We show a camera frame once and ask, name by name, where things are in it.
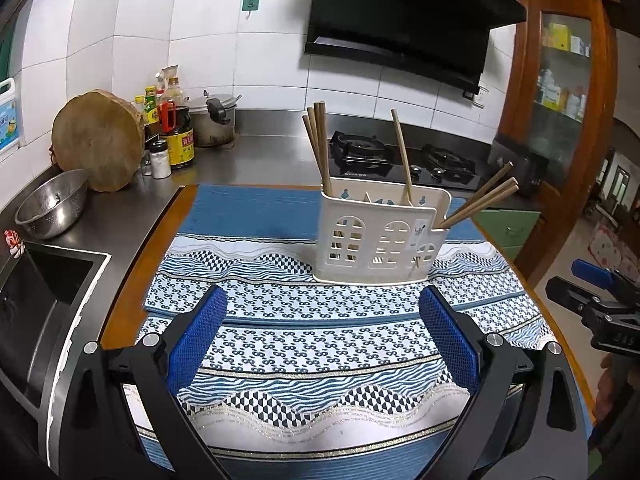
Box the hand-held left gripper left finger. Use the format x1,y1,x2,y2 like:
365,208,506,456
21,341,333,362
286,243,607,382
50,285,233,480

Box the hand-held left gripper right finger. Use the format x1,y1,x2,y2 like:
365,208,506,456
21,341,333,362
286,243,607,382
419,284,591,480

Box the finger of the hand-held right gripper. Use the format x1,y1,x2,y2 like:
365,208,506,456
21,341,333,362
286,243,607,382
571,259,640,303
545,276,608,323

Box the wooden chopstick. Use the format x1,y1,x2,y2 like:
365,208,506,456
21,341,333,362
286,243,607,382
301,115,331,198
313,102,332,196
441,185,521,231
307,106,331,196
467,161,514,208
391,109,414,207
319,102,334,198
439,176,520,228

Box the white plastic utensil holder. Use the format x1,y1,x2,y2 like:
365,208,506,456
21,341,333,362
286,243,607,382
313,185,452,286

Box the person's right hand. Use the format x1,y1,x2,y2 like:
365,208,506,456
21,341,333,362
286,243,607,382
594,355,623,423

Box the colourful floor mat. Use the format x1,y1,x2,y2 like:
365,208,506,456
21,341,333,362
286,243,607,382
587,225,636,281

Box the green cabinet drawers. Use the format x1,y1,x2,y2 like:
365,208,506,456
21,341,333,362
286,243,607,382
472,207,543,263

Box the blue patterned table mat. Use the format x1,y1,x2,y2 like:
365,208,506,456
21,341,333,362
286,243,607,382
100,184,596,480

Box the wooden glass door cabinet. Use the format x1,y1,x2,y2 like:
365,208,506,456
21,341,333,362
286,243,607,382
497,0,618,286

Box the blue patterned place mat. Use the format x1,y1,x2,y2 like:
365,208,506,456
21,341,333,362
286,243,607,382
122,292,593,480
141,183,527,328

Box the black kitchen sink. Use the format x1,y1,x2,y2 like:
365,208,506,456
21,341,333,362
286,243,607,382
0,240,112,411

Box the black cap spice shaker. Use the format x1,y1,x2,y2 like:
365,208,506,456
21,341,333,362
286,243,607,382
149,140,171,180

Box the dark soy sauce bottle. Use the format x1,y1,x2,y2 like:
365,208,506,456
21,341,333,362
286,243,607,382
159,101,196,168

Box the steel colander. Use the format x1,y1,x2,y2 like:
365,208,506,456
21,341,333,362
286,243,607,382
14,169,90,240

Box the black gas stove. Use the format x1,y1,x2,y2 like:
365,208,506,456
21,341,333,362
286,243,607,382
327,130,478,185

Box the red white small ornament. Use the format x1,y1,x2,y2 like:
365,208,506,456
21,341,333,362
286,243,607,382
4,229,25,260

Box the steel pressure cooker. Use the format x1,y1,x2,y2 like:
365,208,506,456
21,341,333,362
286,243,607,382
186,89,243,148

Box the round wooden chopping block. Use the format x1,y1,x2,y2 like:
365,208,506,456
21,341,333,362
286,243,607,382
51,90,146,193

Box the green bottle yellow cap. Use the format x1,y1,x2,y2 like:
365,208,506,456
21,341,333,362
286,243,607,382
143,86,161,128

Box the yellow box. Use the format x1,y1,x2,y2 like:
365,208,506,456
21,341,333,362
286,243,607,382
542,22,571,51

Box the white detergent bottle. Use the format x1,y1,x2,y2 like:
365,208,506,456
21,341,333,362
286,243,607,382
0,77,18,153

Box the black range hood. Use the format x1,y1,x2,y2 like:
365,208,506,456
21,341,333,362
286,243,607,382
304,0,528,92

